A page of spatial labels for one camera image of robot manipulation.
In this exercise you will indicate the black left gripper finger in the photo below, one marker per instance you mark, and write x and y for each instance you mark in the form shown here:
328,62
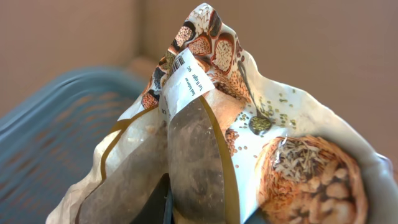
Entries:
159,206

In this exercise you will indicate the beige grain snack pouch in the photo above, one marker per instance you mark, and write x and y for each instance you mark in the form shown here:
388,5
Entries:
238,147

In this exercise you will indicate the grey plastic shopping basket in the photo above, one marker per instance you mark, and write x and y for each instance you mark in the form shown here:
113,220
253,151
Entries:
47,142

